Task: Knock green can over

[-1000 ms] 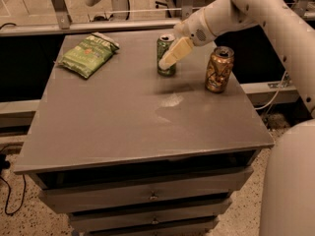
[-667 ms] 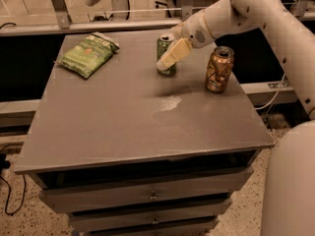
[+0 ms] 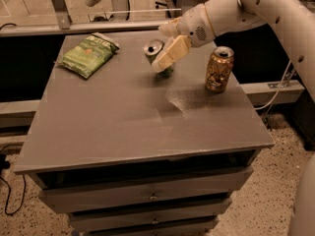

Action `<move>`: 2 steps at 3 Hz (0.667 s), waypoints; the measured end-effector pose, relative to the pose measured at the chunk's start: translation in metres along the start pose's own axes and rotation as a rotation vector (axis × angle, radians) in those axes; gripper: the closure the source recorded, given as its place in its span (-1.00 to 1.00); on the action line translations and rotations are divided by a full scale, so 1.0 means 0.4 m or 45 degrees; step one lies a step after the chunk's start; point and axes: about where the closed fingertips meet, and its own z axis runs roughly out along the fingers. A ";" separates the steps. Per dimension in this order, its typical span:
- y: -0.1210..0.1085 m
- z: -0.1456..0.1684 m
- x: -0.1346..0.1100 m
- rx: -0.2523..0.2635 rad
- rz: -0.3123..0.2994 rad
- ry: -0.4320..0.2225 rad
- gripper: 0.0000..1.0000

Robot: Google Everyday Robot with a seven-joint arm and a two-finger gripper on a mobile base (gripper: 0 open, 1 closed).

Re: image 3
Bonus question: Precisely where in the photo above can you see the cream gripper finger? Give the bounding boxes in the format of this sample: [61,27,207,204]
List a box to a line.
[158,17,181,37]
[157,35,191,69]

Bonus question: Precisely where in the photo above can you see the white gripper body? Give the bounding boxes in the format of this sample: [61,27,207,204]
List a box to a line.
[178,0,241,47]

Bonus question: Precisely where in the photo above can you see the green soda can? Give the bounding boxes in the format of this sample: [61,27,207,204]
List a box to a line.
[144,38,174,78]

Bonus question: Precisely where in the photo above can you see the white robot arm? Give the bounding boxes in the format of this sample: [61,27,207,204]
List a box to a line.
[153,0,315,100]

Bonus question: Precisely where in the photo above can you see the orange soda can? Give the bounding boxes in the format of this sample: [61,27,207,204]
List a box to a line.
[205,46,234,93]

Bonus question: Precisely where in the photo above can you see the green chip bag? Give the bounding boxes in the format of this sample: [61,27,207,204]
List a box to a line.
[59,32,119,80]

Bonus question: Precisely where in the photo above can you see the grey drawer cabinet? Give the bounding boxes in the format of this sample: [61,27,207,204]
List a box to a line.
[15,30,274,236]

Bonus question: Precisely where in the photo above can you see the metal railing frame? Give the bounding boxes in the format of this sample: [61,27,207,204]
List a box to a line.
[0,0,181,36]

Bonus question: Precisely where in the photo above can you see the white cable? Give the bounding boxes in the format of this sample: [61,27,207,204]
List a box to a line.
[254,60,293,112]

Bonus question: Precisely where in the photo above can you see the black floor cable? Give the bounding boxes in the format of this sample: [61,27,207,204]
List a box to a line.
[0,145,28,216]

